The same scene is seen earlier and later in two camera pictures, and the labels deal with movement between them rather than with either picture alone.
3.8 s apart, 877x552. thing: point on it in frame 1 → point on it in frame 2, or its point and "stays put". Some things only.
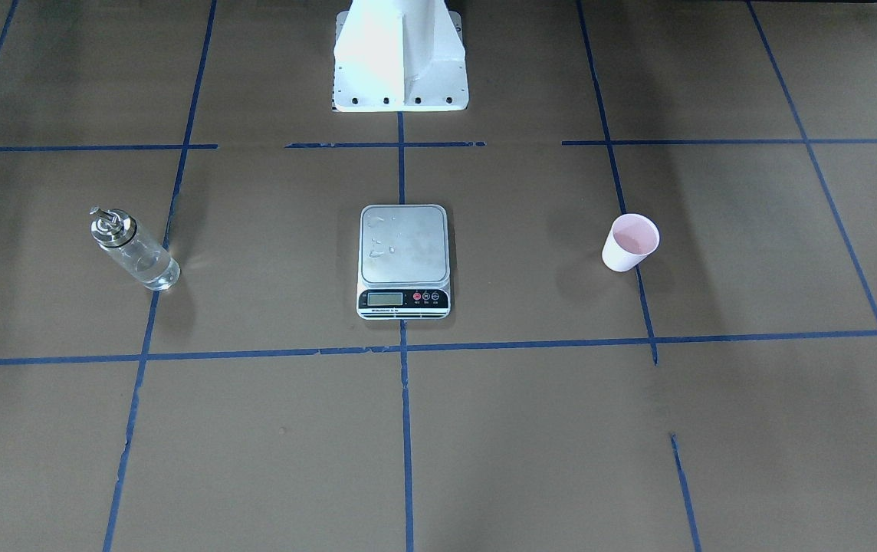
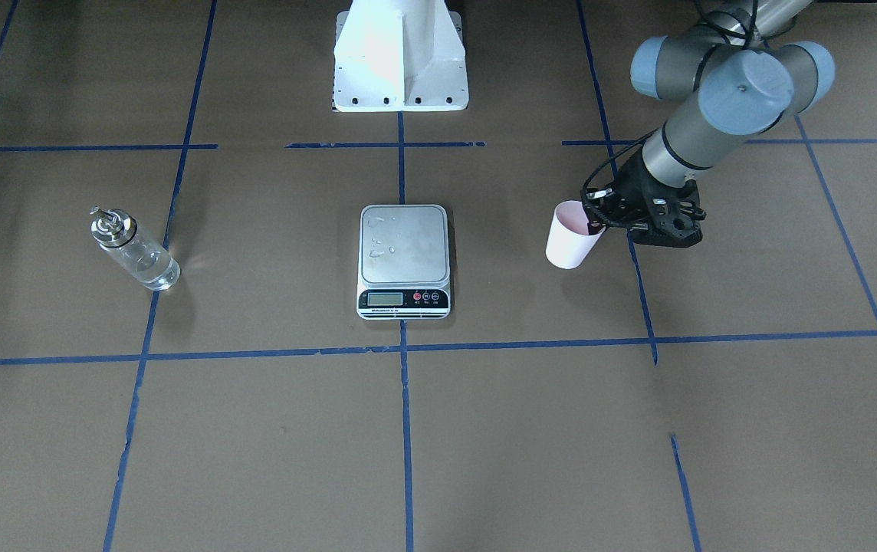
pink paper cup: x=632 y=238 → x=569 y=242
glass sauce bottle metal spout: x=119 y=233 stays put
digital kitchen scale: x=404 y=271 stays put
